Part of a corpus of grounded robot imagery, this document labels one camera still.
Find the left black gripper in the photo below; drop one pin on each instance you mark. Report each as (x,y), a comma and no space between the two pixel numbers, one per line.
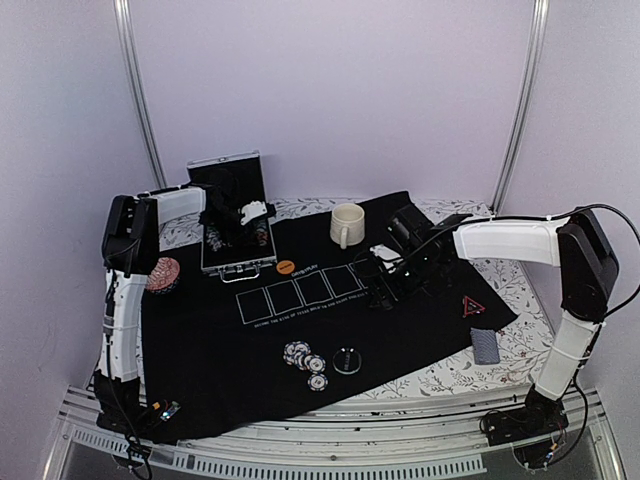
(245,235)

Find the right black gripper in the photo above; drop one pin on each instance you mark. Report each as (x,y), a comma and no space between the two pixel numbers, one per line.
(394,293)

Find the aluminium poker chip case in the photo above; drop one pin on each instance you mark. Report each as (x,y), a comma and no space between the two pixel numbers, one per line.
(230,182)

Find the orange big blind button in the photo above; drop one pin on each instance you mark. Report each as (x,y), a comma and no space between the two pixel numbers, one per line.
(285,267)

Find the clear black dealer button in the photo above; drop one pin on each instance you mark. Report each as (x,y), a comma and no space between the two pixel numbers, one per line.
(347,361)

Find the blue white chip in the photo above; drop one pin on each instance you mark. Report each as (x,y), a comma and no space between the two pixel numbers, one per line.
(317,382)
(314,363)

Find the poker chip stack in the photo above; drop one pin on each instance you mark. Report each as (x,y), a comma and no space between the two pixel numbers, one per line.
(295,352)

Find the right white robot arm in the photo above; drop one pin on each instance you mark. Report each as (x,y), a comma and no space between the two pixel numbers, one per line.
(574,242)

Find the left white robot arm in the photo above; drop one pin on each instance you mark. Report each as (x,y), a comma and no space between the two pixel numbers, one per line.
(130,250)

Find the red triangle black token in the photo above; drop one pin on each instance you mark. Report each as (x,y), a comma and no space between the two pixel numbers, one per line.
(471,307)

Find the cream ceramic mug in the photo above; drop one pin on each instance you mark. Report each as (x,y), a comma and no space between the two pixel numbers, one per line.
(347,225)

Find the blue patterned card deck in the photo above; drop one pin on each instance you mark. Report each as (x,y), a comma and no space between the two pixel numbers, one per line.
(485,347)

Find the black poker table mat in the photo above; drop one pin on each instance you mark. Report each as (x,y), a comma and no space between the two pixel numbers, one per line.
(217,348)

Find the small green circuit board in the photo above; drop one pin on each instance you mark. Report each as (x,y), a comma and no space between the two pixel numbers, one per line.
(164,410)

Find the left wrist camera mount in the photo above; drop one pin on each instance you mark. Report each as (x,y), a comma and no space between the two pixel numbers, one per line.
(256,210)

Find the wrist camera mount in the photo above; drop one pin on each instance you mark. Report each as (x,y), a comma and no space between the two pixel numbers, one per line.
(385,253)
(256,210)

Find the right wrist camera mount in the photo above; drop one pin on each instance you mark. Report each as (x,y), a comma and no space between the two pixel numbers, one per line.
(385,253)

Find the front aluminium rail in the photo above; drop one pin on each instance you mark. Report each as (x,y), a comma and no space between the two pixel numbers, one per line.
(407,438)

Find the left aluminium frame post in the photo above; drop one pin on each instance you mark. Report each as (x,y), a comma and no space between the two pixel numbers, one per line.
(124,25)

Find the aluminium frame post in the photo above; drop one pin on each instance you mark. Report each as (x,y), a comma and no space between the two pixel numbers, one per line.
(124,25)
(531,66)

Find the right aluminium frame post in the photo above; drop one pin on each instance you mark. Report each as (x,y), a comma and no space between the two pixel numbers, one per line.
(531,66)

